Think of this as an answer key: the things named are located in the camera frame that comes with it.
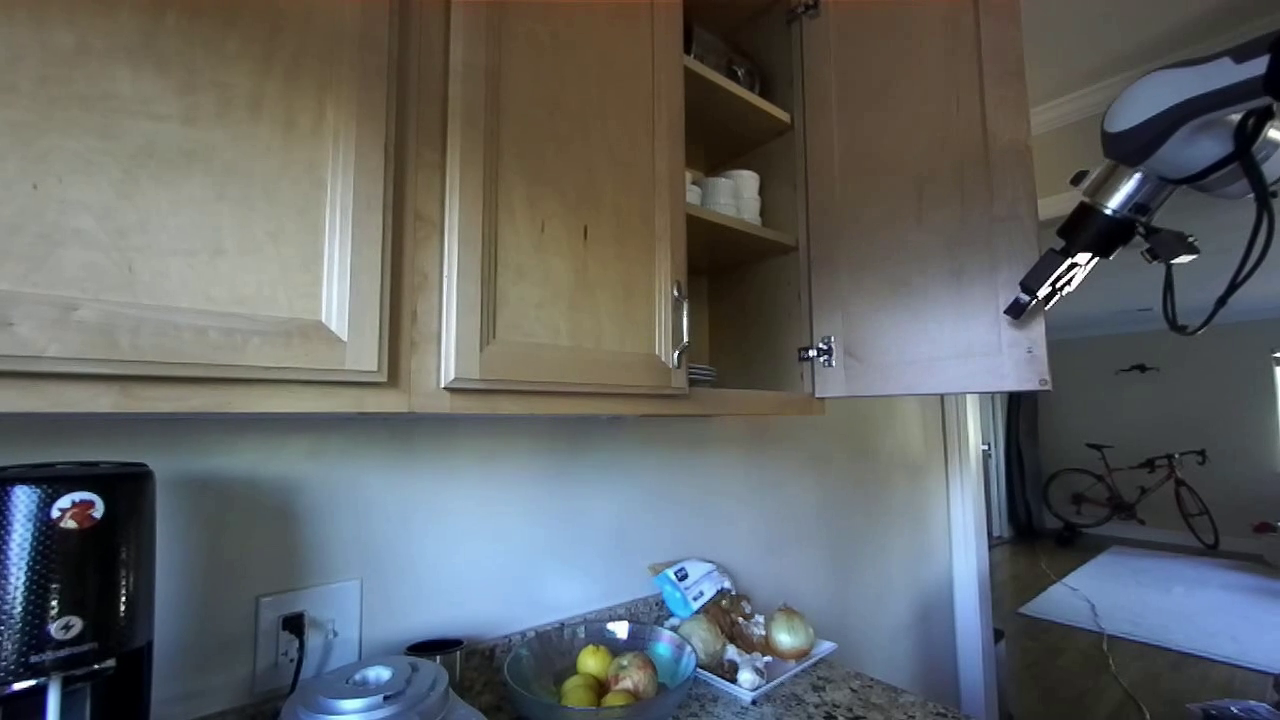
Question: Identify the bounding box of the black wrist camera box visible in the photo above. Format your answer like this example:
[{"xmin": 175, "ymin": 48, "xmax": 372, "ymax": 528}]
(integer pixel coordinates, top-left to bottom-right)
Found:
[{"xmin": 1137, "ymin": 220, "xmax": 1204, "ymax": 273}]

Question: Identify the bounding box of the white rectangular tray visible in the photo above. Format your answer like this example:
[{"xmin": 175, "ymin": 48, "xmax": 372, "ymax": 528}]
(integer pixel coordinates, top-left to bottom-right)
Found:
[{"xmin": 691, "ymin": 631, "xmax": 842, "ymax": 708}]

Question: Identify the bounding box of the white floor rug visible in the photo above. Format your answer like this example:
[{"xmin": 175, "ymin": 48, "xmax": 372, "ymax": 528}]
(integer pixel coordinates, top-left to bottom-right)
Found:
[{"xmin": 1018, "ymin": 538, "xmax": 1280, "ymax": 677}]

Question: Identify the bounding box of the wide wooden cupboard door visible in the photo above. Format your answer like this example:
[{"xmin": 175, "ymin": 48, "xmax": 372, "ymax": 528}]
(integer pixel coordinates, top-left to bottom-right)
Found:
[{"xmin": 0, "ymin": 0, "xmax": 405, "ymax": 389}]

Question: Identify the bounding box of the white wall outlet plate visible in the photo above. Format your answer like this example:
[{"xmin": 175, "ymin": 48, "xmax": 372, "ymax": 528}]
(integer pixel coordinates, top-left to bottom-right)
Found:
[{"xmin": 252, "ymin": 575, "xmax": 368, "ymax": 696}]

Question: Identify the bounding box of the black coffee maker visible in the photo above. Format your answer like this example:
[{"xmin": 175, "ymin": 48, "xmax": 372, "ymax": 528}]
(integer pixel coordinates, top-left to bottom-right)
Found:
[{"xmin": 0, "ymin": 459, "xmax": 158, "ymax": 720}]

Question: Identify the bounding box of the silver kettle lid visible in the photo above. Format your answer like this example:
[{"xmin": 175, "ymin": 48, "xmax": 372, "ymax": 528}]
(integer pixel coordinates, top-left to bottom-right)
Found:
[{"xmin": 276, "ymin": 651, "xmax": 464, "ymax": 720}]

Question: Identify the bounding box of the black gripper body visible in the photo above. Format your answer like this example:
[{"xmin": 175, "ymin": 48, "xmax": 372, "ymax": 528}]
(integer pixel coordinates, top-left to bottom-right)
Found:
[{"xmin": 1049, "ymin": 200, "xmax": 1145, "ymax": 280}]

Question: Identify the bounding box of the blue white packet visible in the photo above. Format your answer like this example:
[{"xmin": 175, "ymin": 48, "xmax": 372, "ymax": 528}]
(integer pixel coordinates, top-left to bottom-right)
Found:
[{"xmin": 648, "ymin": 556, "xmax": 735, "ymax": 624}]

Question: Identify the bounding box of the white door frame trim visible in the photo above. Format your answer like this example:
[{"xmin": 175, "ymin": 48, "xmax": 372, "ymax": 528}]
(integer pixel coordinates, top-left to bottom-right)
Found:
[{"xmin": 938, "ymin": 392, "xmax": 1006, "ymax": 720}]

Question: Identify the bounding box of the wooden wall cupboard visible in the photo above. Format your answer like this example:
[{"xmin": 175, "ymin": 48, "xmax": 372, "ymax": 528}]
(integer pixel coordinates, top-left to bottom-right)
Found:
[{"xmin": 0, "ymin": 0, "xmax": 1058, "ymax": 423}]

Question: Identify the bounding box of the silver cupboard door handle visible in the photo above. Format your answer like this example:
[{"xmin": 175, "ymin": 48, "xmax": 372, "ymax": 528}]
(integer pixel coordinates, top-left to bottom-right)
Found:
[
  {"xmin": 794, "ymin": 333, "xmax": 842, "ymax": 373},
  {"xmin": 664, "ymin": 274, "xmax": 697, "ymax": 373}
]

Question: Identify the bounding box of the black power plug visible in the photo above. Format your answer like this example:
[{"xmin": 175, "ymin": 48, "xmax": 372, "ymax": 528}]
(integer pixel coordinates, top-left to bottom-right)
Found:
[{"xmin": 276, "ymin": 609, "xmax": 312, "ymax": 696}]

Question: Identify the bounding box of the narrow wooden cupboard door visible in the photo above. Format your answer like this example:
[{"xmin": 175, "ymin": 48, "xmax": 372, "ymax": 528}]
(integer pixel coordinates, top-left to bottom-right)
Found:
[
  {"xmin": 436, "ymin": 0, "xmax": 691, "ymax": 399},
  {"xmin": 801, "ymin": 0, "xmax": 1058, "ymax": 399}
]

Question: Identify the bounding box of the yellow onion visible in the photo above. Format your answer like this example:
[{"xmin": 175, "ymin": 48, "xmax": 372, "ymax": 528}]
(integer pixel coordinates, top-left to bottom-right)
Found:
[
  {"xmin": 762, "ymin": 600, "xmax": 821, "ymax": 664},
  {"xmin": 676, "ymin": 612, "xmax": 733, "ymax": 670}
]

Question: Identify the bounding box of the black bicycle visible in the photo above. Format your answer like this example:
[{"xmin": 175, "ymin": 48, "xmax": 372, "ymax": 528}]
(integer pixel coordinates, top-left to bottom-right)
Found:
[{"xmin": 1039, "ymin": 438, "xmax": 1225, "ymax": 556}]

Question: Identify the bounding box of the brown onion skins pile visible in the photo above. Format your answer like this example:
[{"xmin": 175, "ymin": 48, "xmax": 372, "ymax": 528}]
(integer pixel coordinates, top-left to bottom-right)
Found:
[{"xmin": 704, "ymin": 590, "xmax": 773, "ymax": 655}]

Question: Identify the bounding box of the red yellow apple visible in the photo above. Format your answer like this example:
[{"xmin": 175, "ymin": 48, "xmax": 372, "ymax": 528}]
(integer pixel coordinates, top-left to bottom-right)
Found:
[{"xmin": 603, "ymin": 647, "xmax": 662, "ymax": 705}]

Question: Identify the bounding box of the clear glass fruit bowl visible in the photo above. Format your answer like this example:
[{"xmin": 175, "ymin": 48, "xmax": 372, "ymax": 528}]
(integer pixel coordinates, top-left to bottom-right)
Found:
[{"xmin": 502, "ymin": 612, "xmax": 704, "ymax": 720}]

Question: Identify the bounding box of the white mug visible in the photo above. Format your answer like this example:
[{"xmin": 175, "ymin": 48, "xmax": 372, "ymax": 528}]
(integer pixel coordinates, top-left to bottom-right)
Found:
[{"xmin": 700, "ymin": 162, "xmax": 767, "ymax": 227}]

